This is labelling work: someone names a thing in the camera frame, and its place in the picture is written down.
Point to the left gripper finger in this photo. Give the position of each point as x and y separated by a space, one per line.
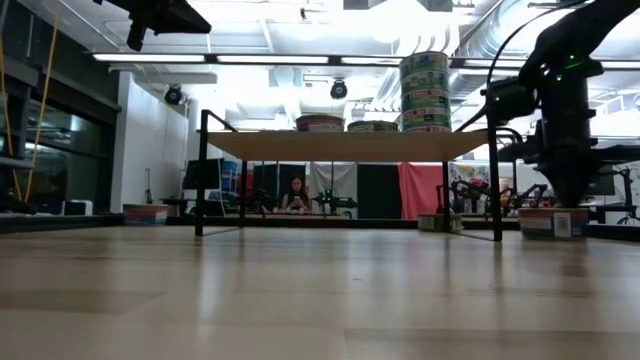
187 22

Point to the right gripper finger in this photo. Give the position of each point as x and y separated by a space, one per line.
570 187

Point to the wooden shelf black metal legs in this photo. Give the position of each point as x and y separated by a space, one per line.
345 146

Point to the black monitor on arm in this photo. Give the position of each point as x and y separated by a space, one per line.
605 185

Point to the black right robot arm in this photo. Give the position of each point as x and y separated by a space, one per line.
585 30

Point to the background black robot arm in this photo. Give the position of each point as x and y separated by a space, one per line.
332 202
465 192
525 196

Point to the black ceiling spotlight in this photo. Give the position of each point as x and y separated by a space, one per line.
173 95
338 90

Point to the colourful poster banner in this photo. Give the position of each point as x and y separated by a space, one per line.
470 175

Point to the red cloth backdrop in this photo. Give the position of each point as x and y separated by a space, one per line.
420 190

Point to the black background monitor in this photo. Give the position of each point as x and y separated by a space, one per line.
215 175

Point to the blue storage bins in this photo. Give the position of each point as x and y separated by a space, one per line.
230 175

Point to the black backdrop panel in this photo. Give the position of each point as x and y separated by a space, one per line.
270 180
377 190

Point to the person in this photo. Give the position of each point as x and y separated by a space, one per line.
296 192

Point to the white box device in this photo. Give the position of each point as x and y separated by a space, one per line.
77 208

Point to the white cloth backdrop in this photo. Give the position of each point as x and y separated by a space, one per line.
345 180

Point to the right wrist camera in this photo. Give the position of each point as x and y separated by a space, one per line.
510 100

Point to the black metal table frame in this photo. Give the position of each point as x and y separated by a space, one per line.
50 223

